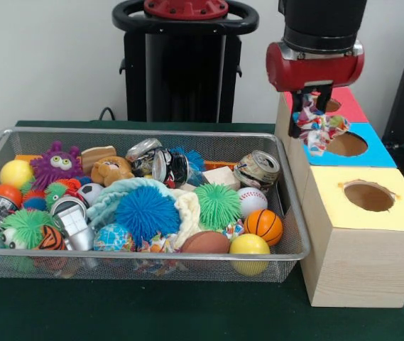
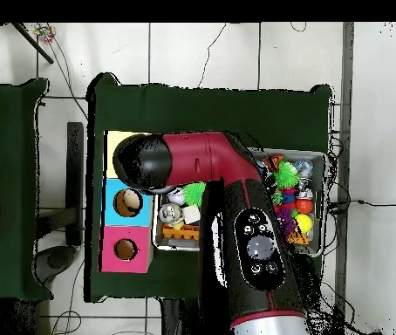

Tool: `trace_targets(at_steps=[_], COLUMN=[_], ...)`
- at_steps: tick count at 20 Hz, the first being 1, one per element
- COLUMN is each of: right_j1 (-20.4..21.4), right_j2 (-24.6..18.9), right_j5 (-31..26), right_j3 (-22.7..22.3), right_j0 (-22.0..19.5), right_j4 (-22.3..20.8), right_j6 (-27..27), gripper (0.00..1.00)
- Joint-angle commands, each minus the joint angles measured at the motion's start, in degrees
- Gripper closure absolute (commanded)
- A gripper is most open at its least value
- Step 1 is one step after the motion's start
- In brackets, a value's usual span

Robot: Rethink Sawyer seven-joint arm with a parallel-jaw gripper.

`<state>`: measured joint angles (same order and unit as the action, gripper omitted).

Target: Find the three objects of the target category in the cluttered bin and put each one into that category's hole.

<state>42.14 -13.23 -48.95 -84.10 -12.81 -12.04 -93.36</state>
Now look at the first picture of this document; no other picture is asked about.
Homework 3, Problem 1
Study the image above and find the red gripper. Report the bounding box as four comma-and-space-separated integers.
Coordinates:
266, 41, 365, 139

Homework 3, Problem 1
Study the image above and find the colourful patterned cloth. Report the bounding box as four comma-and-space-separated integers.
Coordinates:
292, 92, 351, 157

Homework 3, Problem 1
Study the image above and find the crushed black red can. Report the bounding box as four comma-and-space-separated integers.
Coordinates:
151, 148, 191, 189

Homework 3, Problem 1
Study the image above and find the cream fleece cloth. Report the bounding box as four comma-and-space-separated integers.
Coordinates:
173, 188, 202, 249

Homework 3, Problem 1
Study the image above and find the wooden box with three holes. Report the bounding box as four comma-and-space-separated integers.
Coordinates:
274, 85, 404, 309

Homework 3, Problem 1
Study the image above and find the orange basketball toy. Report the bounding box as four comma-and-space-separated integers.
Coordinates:
243, 208, 284, 247

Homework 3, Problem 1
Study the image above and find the green spiky ball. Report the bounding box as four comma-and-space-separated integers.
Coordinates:
191, 183, 243, 231

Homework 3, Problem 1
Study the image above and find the yellow foam ball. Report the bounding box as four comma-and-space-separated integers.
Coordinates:
228, 233, 271, 277

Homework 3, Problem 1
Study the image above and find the crushed silver can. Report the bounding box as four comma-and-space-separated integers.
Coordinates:
125, 137, 163, 170

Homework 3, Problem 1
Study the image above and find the brown football toy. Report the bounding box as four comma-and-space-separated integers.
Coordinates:
179, 230, 231, 254

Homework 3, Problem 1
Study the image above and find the large blue spiky ball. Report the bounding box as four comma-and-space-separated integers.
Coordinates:
114, 186, 182, 248

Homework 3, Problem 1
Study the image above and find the purple spiky monster toy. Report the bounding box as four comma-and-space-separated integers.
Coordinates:
29, 140, 84, 191

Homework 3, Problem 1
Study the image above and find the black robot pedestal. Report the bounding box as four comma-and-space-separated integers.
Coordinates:
111, 0, 261, 124

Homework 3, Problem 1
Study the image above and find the wire mesh bin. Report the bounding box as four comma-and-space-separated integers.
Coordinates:
0, 126, 312, 284

